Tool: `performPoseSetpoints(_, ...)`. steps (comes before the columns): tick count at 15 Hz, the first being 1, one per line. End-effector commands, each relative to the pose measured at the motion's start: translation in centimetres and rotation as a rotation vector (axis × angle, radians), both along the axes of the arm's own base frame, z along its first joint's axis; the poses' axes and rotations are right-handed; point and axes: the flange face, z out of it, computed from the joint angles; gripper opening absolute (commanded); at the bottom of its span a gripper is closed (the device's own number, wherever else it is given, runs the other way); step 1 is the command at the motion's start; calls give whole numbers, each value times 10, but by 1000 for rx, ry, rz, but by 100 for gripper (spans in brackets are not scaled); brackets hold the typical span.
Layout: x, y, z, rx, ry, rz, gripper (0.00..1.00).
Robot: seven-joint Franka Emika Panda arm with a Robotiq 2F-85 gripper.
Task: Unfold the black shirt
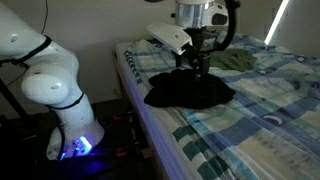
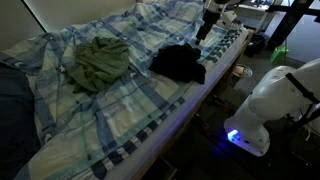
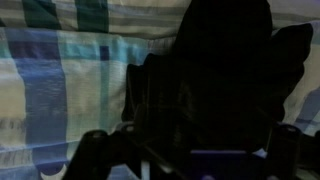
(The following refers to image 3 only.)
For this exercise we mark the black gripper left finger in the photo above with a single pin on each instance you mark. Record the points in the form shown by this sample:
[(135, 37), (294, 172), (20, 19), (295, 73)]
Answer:
[(91, 160)]

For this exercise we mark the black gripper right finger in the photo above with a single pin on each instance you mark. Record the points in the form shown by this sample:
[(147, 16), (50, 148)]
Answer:
[(283, 152)]

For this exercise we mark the black shirt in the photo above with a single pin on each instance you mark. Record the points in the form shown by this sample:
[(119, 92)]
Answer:
[(226, 78)]

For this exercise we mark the blue plaid bed sheet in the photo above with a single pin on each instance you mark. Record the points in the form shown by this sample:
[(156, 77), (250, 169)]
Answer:
[(62, 73)]

